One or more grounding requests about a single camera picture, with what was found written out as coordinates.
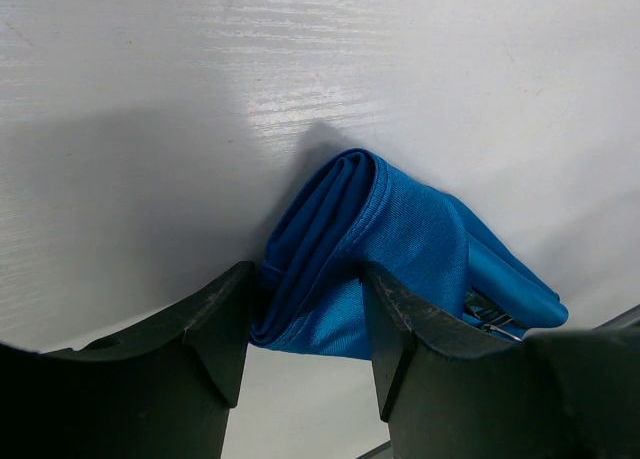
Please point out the blue cloth napkin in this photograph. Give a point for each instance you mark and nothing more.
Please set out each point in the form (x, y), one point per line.
(357, 209)

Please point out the silver metal fork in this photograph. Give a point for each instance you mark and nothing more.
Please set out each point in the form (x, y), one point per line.
(493, 321)

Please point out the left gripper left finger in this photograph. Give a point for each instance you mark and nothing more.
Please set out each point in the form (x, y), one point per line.
(161, 388)

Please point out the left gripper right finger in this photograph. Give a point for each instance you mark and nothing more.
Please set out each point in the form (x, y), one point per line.
(448, 390)

